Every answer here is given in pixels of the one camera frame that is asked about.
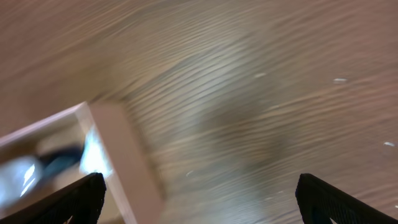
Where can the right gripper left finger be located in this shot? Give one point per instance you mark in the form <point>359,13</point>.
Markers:
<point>80,202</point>

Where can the white open cardboard box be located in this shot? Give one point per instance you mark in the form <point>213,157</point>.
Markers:
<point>132,194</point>

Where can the clear pump soap bottle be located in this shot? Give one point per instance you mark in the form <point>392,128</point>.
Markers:
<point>21,175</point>

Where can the green white soap bar packet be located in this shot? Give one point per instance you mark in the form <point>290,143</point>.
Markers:
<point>94,157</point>

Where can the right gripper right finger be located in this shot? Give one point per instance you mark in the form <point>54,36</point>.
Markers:
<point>322,203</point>

